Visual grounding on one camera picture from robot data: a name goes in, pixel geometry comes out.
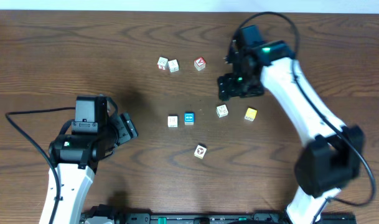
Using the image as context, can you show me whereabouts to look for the white green wooden block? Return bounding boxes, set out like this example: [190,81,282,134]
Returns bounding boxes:
[216,105,228,118]

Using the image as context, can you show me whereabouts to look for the white block letter B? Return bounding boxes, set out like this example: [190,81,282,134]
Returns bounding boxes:
[167,115,178,128]

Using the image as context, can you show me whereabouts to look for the blue top wooden block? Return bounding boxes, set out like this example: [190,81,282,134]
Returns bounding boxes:
[184,113,195,125]

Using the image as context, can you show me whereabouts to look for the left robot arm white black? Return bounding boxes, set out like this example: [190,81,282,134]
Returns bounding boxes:
[39,113,138,223]

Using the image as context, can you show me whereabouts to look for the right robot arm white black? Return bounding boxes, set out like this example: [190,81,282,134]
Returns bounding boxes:
[217,40,364,223]

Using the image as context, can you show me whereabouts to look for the yellow block near centre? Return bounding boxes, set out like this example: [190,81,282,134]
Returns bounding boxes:
[244,108,258,121]

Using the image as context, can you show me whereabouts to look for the red letter A block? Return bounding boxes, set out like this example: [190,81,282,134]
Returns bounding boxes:
[194,57,206,71]

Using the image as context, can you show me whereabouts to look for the white letter wooden block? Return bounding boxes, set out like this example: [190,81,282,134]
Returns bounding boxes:
[168,59,179,73]

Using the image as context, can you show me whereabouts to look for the white red wooden block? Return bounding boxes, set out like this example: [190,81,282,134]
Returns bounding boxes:
[157,57,168,70]

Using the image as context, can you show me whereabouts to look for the brown circle wooden block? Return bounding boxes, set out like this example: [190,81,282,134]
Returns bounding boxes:
[194,145,207,159]

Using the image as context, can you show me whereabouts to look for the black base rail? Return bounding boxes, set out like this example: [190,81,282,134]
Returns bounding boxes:
[80,204,358,224]

